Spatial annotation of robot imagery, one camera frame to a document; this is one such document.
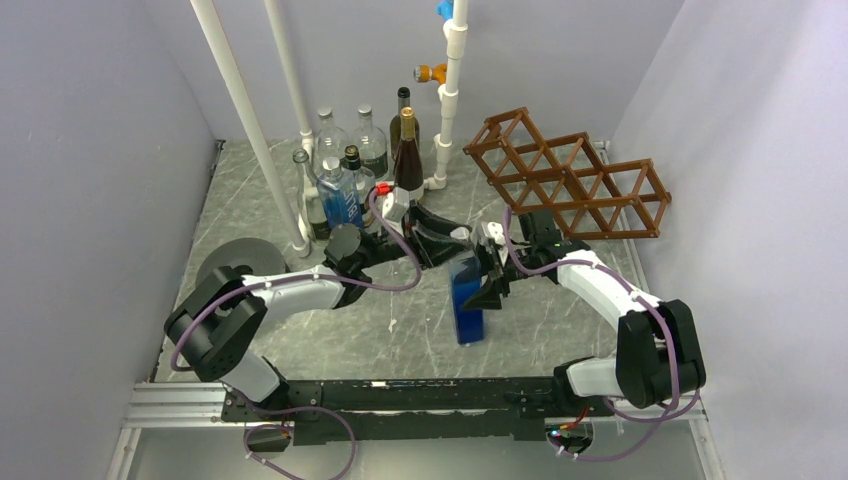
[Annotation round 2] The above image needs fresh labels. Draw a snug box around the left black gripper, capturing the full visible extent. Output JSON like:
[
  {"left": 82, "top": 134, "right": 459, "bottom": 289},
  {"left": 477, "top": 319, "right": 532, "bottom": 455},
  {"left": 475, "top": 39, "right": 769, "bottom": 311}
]
[{"left": 357, "top": 201, "right": 475, "bottom": 272}]

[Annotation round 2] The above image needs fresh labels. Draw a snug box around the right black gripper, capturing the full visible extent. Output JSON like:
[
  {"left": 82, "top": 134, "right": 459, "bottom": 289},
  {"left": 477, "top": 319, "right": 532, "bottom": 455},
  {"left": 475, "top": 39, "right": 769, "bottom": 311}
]
[{"left": 453, "top": 240, "right": 536, "bottom": 310}]

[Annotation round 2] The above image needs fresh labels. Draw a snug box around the dark bottle gold cap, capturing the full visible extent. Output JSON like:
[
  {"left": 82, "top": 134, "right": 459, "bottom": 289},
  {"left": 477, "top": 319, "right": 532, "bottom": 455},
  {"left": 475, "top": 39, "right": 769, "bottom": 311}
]
[{"left": 395, "top": 106, "right": 424, "bottom": 201}]

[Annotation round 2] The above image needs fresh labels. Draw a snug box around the small dark capped bottle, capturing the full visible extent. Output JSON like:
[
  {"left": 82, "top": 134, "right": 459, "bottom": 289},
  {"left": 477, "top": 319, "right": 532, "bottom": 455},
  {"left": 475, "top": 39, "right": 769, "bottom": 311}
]
[{"left": 344, "top": 145, "right": 376, "bottom": 216}]

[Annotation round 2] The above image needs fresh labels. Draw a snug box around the blue labelled clear bottle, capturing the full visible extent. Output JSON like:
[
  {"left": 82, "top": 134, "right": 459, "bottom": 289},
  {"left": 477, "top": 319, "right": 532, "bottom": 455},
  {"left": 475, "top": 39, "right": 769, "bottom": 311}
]
[{"left": 317, "top": 157, "right": 365, "bottom": 230}]

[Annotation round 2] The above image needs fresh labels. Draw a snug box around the clear bottle dark label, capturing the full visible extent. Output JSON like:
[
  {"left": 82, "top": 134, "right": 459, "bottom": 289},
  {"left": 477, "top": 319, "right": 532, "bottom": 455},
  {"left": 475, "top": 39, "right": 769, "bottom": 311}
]
[{"left": 352, "top": 104, "right": 389, "bottom": 180}]

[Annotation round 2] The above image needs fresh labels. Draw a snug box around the clear bottle red green label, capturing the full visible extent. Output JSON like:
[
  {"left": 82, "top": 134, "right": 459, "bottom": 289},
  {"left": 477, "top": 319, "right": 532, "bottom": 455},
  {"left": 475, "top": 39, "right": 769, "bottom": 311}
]
[{"left": 313, "top": 107, "right": 351, "bottom": 171}]

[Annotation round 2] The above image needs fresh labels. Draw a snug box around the dark bottle silver cap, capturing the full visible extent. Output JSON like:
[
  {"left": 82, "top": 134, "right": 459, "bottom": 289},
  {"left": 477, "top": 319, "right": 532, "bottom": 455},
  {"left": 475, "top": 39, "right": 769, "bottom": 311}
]
[{"left": 389, "top": 86, "right": 411, "bottom": 161}]

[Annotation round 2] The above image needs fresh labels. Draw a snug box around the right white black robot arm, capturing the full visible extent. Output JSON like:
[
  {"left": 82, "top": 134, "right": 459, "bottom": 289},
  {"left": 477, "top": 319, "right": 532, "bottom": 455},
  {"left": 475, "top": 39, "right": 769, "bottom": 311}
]
[{"left": 464, "top": 212, "right": 707, "bottom": 415}]

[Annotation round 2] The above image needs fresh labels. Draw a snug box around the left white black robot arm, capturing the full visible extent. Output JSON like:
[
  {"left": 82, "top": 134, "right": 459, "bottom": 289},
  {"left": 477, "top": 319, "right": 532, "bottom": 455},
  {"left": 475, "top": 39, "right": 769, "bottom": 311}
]
[{"left": 164, "top": 205, "right": 473, "bottom": 420}]

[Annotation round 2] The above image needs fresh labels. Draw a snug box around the standing clear empty bottle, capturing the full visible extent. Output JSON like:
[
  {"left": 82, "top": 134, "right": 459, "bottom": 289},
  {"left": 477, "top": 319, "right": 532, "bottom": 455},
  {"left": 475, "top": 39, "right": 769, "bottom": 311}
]
[{"left": 292, "top": 148, "right": 331, "bottom": 242}]

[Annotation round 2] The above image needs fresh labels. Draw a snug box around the brown wooden wine rack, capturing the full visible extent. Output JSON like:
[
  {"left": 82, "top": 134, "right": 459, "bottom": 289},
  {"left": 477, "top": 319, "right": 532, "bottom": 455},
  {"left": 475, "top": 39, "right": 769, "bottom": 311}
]
[{"left": 463, "top": 107, "right": 672, "bottom": 240}]

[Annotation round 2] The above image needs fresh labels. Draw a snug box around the slanted white pvc pipe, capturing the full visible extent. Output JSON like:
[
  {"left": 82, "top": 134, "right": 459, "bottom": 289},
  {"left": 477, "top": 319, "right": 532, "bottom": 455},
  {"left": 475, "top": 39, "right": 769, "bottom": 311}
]
[{"left": 190, "top": 0, "right": 311, "bottom": 258}]

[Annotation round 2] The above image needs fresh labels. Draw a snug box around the orange valve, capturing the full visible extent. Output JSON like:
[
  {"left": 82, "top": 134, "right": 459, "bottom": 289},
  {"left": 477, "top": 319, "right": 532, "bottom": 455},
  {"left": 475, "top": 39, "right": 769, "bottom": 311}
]
[{"left": 413, "top": 63, "right": 447, "bottom": 85}]

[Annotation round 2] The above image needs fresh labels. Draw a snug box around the blue valve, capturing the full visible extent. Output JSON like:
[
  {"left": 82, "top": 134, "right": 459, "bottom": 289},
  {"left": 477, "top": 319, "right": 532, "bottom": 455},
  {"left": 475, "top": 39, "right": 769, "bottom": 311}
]
[{"left": 436, "top": 0, "right": 454, "bottom": 21}]

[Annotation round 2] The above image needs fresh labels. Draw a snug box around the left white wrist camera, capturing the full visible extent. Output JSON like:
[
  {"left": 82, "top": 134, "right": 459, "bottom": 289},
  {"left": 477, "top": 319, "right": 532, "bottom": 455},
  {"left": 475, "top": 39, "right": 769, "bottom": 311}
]
[{"left": 376, "top": 182, "right": 412, "bottom": 223}]

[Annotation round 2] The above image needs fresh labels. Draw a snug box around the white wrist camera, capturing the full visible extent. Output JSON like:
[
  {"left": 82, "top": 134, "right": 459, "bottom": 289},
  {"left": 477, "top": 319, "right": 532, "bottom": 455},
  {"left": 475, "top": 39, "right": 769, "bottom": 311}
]
[
  {"left": 480, "top": 222, "right": 506, "bottom": 246},
  {"left": 376, "top": 182, "right": 412, "bottom": 223}
]

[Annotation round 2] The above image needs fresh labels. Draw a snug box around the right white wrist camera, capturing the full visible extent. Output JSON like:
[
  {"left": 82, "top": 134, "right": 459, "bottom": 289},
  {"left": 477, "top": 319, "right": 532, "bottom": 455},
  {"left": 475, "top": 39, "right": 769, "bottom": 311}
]
[{"left": 480, "top": 222, "right": 506, "bottom": 246}]

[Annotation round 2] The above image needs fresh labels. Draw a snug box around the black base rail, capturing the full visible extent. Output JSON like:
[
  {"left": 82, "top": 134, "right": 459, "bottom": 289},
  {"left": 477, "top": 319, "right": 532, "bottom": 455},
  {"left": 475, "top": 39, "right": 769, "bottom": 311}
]
[{"left": 221, "top": 376, "right": 612, "bottom": 446}]

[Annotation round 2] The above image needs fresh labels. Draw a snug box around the white pvc pipe frame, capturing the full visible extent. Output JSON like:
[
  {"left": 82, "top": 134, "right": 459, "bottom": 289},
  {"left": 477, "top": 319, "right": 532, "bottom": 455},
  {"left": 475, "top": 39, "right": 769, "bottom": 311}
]
[{"left": 263, "top": 1, "right": 468, "bottom": 191}]

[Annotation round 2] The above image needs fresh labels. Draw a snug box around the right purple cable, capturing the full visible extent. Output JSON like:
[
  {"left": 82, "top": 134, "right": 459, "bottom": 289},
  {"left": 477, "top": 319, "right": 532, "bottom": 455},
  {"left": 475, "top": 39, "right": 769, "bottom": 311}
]
[{"left": 501, "top": 205, "right": 702, "bottom": 464}]

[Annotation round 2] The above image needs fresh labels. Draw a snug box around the purple cable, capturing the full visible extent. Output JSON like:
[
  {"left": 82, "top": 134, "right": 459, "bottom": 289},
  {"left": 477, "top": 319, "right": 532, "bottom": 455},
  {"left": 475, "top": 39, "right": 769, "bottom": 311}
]
[
  {"left": 169, "top": 188, "right": 425, "bottom": 480},
  {"left": 501, "top": 205, "right": 702, "bottom": 464}
]

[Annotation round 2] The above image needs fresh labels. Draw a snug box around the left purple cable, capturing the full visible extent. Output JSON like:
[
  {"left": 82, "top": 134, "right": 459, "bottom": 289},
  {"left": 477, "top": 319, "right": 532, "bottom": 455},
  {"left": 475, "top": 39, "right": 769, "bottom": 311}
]
[{"left": 169, "top": 188, "right": 425, "bottom": 480}]

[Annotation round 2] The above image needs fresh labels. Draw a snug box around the aluminium frame rail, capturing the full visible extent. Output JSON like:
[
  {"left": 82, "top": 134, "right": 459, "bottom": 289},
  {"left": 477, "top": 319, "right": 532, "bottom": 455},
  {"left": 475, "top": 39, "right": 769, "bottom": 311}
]
[{"left": 108, "top": 382, "right": 726, "bottom": 479}]

